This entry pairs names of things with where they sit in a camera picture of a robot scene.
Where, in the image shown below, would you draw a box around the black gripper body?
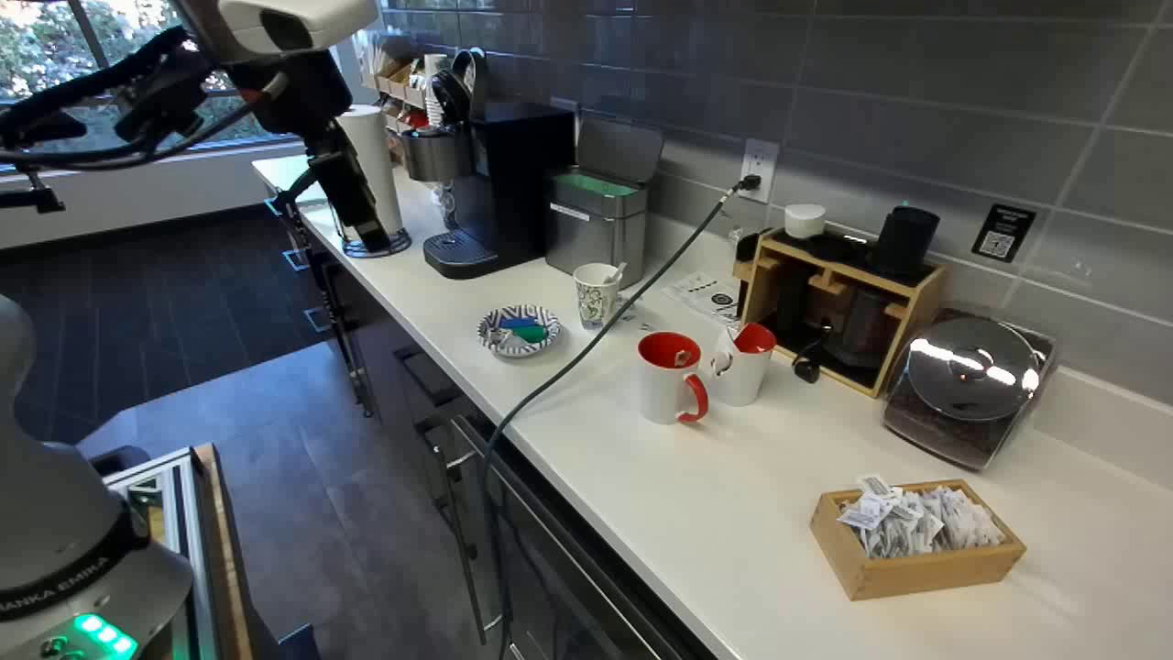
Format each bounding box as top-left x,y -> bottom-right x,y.
232,49 -> 358,159

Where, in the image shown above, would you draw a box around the dark wood counter cabinet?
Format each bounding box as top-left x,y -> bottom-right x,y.
272,199 -> 725,660

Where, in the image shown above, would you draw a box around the black silver Keurig coffee maker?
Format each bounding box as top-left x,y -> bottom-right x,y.
389,99 -> 580,283

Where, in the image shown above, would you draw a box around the white patterned paper cup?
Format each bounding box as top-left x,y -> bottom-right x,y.
567,259 -> 629,335

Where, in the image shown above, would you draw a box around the small white cup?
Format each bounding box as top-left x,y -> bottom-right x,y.
781,201 -> 828,243

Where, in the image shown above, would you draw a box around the black cup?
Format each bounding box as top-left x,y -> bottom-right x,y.
872,201 -> 944,280

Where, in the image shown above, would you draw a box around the black paper towel holder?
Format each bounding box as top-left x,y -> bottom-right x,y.
338,222 -> 414,259

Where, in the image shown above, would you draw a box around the white paper towel roll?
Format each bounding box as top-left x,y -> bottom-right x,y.
335,101 -> 406,243

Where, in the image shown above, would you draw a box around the blue patterned small plate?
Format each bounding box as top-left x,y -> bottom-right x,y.
475,303 -> 564,363

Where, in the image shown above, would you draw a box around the green tea packets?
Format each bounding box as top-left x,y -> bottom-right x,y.
553,167 -> 646,205

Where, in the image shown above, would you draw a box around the grey metal tea box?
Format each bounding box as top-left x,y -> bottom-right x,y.
543,116 -> 668,285

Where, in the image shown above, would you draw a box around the stainless dishwasher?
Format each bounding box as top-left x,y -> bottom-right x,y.
452,414 -> 690,660

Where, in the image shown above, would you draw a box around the white mug red inside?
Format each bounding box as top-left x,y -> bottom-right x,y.
712,320 -> 781,410

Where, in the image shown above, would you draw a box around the wooden countertop organizer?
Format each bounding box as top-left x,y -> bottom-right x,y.
733,227 -> 949,398

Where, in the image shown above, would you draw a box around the shiny metal lidded appliance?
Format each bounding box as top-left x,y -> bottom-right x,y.
879,311 -> 1061,475

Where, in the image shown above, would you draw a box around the white sugar sachets pile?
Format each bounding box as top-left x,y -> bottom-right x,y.
837,473 -> 1007,566

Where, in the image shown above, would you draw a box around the wooden sachet box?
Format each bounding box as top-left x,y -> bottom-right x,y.
805,475 -> 1029,605

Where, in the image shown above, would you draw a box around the black wire pod carousel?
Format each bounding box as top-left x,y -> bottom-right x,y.
373,49 -> 490,139

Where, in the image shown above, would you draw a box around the black camera rig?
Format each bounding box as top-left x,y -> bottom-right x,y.
0,24 -> 268,216

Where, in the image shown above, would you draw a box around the black power cable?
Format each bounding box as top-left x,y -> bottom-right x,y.
475,173 -> 766,646

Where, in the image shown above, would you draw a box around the white mug red handle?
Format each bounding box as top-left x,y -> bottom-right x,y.
633,327 -> 716,430

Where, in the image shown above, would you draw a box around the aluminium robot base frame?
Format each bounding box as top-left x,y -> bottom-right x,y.
103,441 -> 260,660

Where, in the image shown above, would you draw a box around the white wall outlet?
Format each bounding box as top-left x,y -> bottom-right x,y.
737,135 -> 784,205

